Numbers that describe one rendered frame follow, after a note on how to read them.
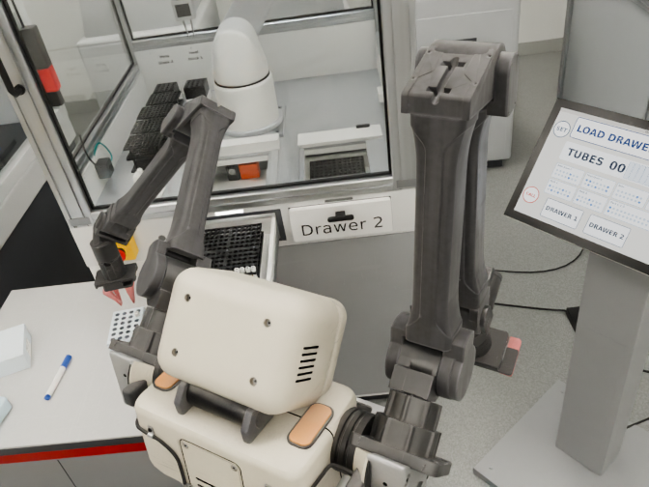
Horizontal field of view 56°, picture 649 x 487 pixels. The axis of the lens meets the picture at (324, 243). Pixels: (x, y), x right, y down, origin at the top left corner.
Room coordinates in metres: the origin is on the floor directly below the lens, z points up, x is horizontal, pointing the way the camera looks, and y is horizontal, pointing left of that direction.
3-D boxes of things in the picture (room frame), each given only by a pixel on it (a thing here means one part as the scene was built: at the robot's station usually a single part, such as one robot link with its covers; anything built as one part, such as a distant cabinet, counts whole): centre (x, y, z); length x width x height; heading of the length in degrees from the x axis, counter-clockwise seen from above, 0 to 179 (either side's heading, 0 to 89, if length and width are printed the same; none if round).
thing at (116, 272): (1.24, 0.54, 0.98); 0.10 x 0.07 x 0.07; 94
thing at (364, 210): (1.43, -0.06, 0.87); 0.29 x 0.02 x 0.11; 86
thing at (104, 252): (1.24, 0.54, 1.04); 0.07 x 0.06 x 0.07; 12
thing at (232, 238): (1.34, 0.26, 0.87); 0.22 x 0.18 x 0.06; 176
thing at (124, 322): (1.22, 0.56, 0.78); 0.12 x 0.08 x 0.04; 2
